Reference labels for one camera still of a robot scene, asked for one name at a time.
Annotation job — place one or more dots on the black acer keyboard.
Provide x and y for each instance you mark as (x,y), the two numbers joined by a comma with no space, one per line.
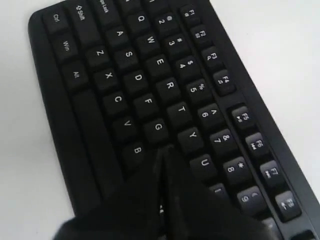
(121,77)

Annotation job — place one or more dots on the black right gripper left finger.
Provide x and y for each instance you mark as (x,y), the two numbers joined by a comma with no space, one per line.
(131,213)

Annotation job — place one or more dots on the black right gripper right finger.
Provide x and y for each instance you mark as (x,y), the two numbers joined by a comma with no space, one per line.
(194,212)

